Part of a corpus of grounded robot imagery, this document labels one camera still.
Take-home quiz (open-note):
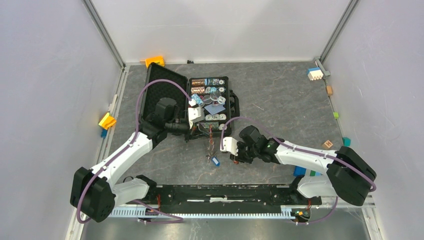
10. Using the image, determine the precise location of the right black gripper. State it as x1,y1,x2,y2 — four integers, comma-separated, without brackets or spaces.
229,141,259,166

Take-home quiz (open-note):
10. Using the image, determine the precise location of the red keyring carabiner with rings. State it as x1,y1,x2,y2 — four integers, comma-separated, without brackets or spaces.
206,125,217,160

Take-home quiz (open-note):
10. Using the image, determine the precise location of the blue key tag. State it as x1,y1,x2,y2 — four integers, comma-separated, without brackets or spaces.
211,156,220,167

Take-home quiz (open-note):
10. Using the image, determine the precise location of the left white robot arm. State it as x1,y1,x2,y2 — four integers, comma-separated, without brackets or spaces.
70,97,204,224

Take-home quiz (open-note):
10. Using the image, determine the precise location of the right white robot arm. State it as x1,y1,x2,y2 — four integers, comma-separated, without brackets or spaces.
220,125,377,207

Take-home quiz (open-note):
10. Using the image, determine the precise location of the black poker chip case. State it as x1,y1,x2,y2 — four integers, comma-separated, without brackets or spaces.
138,63,240,137

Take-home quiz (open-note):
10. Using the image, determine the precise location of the blue green brick stack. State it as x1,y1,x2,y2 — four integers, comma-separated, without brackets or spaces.
293,166,322,177

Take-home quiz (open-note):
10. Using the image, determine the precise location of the yellow orange toy block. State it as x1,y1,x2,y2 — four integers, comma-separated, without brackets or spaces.
98,112,117,130

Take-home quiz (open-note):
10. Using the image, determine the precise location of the small blue block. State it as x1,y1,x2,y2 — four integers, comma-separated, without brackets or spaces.
100,129,108,139

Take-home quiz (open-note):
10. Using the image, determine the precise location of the teal cube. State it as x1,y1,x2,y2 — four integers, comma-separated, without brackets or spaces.
342,136,351,147

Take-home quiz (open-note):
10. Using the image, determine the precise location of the blue white toy block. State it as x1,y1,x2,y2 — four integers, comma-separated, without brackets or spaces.
307,67,324,81

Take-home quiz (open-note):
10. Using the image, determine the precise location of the small wooden cube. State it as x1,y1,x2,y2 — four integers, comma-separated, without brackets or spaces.
326,85,333,96

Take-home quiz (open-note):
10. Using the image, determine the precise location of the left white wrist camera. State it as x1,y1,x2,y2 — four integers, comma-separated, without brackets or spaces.
188,106,205,123

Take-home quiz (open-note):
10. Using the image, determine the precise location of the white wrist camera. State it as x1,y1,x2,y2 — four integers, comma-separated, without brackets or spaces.
188,106,205,123
220,136,238,156

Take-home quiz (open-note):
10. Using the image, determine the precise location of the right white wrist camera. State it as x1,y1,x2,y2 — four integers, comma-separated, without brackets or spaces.
220,136,238,156

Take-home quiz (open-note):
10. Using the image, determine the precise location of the white cable comb rail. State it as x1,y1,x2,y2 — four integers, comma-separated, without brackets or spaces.
108,205,295,220

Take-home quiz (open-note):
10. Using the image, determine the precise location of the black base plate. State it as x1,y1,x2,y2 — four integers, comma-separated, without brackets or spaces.
141,184,322,214

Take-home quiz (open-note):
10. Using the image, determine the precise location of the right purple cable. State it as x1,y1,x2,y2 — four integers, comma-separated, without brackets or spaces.
219,116,378,226

